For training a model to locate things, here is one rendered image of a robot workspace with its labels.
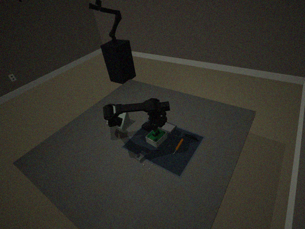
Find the dark blue work mat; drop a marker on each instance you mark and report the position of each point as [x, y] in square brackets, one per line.
[163, 156]

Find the green circuit board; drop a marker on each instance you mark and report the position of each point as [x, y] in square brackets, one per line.
[150, 135]

